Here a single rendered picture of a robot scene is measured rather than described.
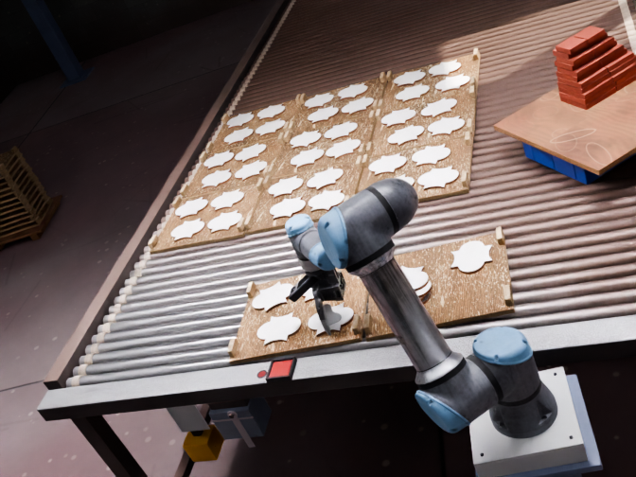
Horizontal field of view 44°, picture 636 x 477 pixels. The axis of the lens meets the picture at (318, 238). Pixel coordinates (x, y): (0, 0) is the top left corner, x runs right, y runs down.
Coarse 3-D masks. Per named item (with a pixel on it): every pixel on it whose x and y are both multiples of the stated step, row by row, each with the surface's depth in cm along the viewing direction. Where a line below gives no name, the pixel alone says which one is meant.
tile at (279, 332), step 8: (272, 320) 237; (280, 320) 236; (288, 320) 234; (296, 320) 233; (264, 328) 235; (272, 328) 234; (280, 328) 232; (288, 328) 231; (296, 328) 230; (264, 336) 232; (272, 336) 231; (280, 336) 230; (288, 336) 229; (264, 344) 230
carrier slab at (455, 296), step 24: (480, 240) 233; (504, 240) 231; (408, 264) 237; (432, 264) 233; (504, 264) 220; (432, 288) 224; (456, 288) 220; (480, 288) 216; (432, 312) 215; (456, 312) 212; (480, 312) 208; (504, 312) 206; (384, 336) 216
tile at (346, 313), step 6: (336, 306) 231; (342, 306) 230; (342, 312) 228; (348, 312) 227; (312, 318) 231; (318, 318) 230; (342, 318) 226; (348, 318) 225; (312, 324) 229; (318, 324) 228; (336, 324) 225; (342, 324) 224; (312, 330) 228; (318, 330) 225; (324, 330) 224; (330, 330) 224; (336, 330) 223; (318, 336) 225
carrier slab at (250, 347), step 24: (264, 288) 254; (360, 288) 236; (264, 312) 244; (288, 312) 239; (312, 312) 235; (360, 312) 227; (240, 336) 238; (312, 336) 226; (336, 336) 222; (360, 336) 218; (240, 360) 230
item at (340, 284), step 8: (312, 272) 214; (320, 272) 214; (328, 272) 215; (336, 272) 217; (320, 280) 218; (328, 280) 217; (336, 280) 217; (344, 280) 223; (312, 288) 219; (320, 288) 218; (328, 288) 217; (336, 288) 216; (344, 288) 221; (320, 296) 219; (328, 296) 220; (336, 296) 220
